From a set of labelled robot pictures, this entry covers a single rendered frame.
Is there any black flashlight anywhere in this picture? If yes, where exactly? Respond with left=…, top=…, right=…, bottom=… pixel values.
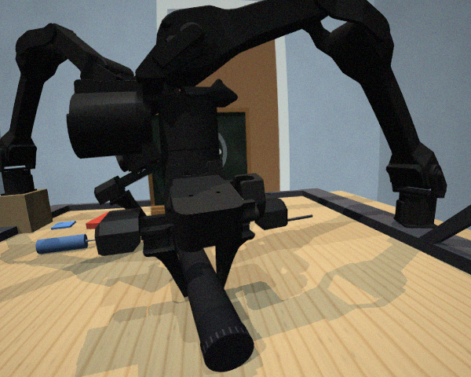
left=172, top=232, right=254, bottom=372

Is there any blue flat plate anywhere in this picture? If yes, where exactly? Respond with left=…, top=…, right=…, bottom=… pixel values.
left=51, top=221, right=76, bottom=230

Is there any blue screwdriver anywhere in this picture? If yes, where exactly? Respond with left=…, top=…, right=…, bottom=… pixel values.
left=35, top=234, right=95, bottom=254

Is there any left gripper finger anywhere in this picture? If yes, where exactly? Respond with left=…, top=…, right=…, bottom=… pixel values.
left=110, top=190, right=140, bottom=209

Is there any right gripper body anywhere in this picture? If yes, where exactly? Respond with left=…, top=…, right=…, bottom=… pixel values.
left=95, top=149, right=288, bottom=256

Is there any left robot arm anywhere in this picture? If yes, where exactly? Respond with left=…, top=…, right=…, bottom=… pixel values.
left=0, top=23, right=136, bottom=196

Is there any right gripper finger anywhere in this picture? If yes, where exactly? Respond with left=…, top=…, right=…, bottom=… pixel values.
left=143, top=233, right=188, bottom=297
left=215, top=230, right=255, bottom=288

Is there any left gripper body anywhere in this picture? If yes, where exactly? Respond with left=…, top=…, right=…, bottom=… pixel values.
left=94, top=141, right=162, bottom=205

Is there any red flat block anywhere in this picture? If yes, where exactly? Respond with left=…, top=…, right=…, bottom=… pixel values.
left=86, top=212, right=108, bottom=229

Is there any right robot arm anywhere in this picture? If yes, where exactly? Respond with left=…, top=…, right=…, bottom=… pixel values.
left=66, top=0, right=447, bottom=252

